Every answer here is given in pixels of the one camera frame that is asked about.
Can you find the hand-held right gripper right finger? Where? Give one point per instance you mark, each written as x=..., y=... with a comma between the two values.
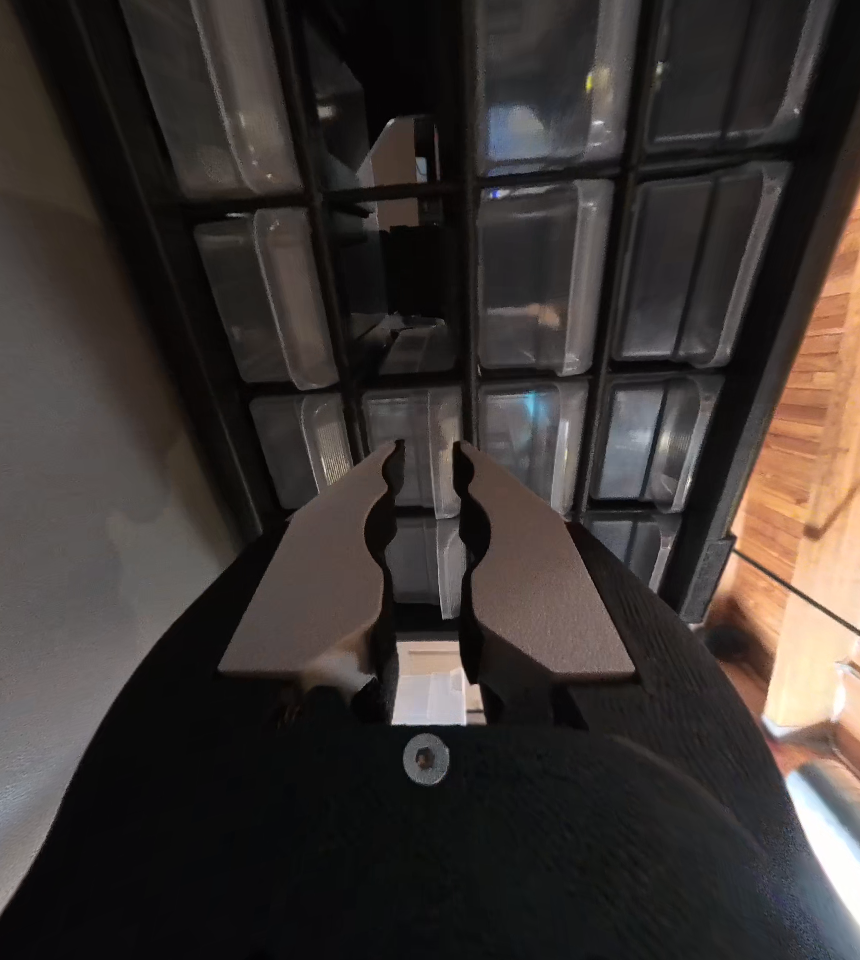
x=550, y=600

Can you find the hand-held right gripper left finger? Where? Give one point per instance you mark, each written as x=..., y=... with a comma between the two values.
x=302, y=592

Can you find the rows of clear cabinet drawers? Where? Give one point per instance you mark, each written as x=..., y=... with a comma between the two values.
x=542, y=277

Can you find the black drawer cabinet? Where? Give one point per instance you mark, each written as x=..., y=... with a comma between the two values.
x=469, y=262

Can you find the silver ventilation duct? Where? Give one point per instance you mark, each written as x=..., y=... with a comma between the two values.
x=850, y=847

